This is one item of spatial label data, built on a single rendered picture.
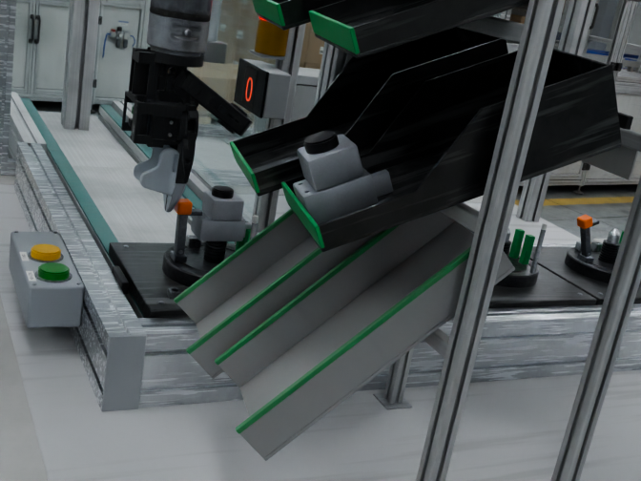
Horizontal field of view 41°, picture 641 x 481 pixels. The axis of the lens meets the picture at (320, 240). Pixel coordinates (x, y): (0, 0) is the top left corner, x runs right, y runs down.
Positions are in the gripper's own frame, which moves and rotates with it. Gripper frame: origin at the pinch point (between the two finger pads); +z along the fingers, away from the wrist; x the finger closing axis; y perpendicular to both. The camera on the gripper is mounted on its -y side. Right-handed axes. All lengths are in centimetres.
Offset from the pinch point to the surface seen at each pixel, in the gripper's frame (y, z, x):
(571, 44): -114, -25, -60
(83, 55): -7, -2, -107
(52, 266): 14.8, 10.1, -1.8
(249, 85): -15.9, -13.6, -19.0
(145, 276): 3.1, 10.3, 1.2
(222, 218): -6.4, 1.3, 2.2
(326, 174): 0.7, -16.8, 43.5
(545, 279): -65, 10, 3
